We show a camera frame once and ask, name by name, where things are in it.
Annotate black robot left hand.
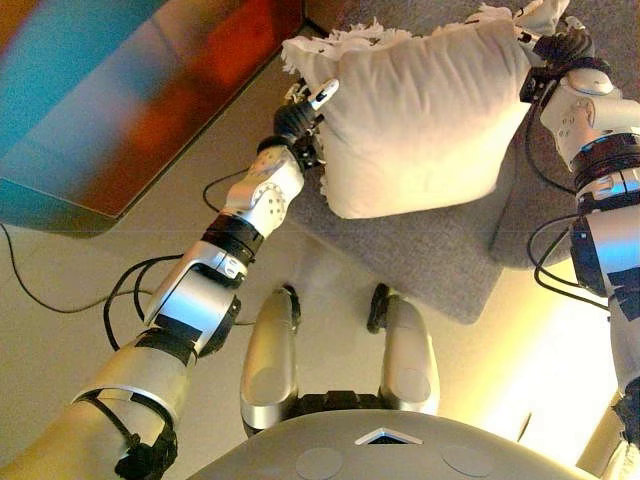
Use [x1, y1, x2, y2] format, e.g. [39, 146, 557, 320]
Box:
[272, 77, 341, 146]

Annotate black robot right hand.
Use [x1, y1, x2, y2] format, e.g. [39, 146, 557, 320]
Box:
[514, 14, 596, 69]

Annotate white fringed cushion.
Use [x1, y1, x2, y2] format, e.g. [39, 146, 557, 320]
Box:
[281, 0, 571, 221]

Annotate grey fabric armchair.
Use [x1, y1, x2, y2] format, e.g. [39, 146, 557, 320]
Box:
[289, 0, 640, 325]

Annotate grey robot torso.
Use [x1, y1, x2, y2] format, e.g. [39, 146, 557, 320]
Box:
[187, 409, 596, 480]

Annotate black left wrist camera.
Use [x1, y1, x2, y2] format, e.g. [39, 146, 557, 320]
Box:
[294, 134, 324, 170]

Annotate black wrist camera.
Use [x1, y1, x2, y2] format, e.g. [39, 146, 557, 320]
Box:
[294, 134, 324, 170]
[519, 67, 556, 105]

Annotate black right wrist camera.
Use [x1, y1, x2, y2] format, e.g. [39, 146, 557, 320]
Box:
[519, 67, 556, 105]

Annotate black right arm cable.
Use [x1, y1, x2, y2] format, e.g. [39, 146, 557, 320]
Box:
[524, 114, 612, 307]

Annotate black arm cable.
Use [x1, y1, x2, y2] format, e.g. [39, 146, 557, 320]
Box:
[524, 114, 612, 307]
[102, 253, 187, 352]

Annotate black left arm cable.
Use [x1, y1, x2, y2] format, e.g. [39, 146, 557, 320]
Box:
[102, 253, 187, 352]

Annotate black floor cable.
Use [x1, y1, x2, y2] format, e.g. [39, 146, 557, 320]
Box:
[0, 222, 256, 326]

